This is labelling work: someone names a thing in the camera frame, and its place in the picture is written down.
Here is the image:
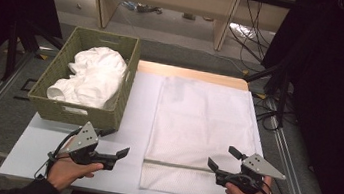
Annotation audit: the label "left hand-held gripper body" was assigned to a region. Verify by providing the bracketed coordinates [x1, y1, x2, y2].
[64, 119, 122, 172]

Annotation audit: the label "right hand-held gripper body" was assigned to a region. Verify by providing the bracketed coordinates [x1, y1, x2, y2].
[213, 148, 289, 194]

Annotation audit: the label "white pillowcase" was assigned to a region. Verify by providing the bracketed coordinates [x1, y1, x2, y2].
[138, 72, 267, 194]

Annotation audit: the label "green woven basket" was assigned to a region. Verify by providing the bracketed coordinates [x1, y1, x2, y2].
[24, 20, 144, 134]

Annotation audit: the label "white garment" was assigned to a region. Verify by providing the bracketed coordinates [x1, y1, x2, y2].
[44, 39, 131, 113]

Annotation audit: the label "person's left hand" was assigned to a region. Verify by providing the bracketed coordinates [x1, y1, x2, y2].
[45, 153, 105, 194]

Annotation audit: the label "black tripod stand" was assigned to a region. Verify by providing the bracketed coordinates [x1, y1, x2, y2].
[0, 16, 68, 89]
[238, 58, 294, 130]

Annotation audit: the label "clear plastic bag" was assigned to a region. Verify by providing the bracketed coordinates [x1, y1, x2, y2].
[228, 22, 258, 39]

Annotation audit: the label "blue and black clutter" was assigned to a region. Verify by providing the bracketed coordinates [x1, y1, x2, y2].
[119, 0, 165, 17]

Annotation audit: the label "black floor cables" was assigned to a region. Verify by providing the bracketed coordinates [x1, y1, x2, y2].
[250, 92, 287, 133]

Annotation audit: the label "bundle of black cables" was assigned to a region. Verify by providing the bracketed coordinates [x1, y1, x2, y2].
[224, 0, 276, 65]

